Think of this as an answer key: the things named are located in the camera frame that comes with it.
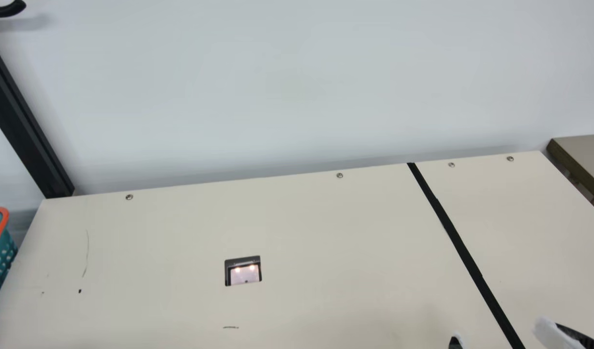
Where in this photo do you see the teal shopping basket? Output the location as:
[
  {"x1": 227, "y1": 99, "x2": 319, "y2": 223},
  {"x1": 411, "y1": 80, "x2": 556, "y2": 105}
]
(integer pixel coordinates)
[{"x1": 0, "y1": 207, "x2": 18, "y2": 318}]

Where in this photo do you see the black strip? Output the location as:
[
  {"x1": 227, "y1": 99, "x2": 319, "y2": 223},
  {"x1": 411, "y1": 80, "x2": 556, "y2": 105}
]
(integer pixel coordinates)
[{"x1": 406, "y1": 162, "x2": 526, "y2": 349}]

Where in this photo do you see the olive side table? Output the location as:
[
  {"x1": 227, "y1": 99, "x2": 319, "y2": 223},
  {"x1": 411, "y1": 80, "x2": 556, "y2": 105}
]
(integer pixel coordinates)
[{"x1": 546, "y1": 133, "x2": 594, "y2": 209}]

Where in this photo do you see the small square scanner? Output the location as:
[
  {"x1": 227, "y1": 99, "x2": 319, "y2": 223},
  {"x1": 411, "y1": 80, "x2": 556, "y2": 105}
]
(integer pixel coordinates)
[{"x1": 224, "y1": 255, "x2": 262, "y2": 287}]

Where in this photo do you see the black post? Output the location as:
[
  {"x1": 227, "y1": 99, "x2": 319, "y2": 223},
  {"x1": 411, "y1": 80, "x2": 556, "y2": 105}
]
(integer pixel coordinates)
[{"x1": 0, "y1": 29, "x2": 75, "y2": 198}]

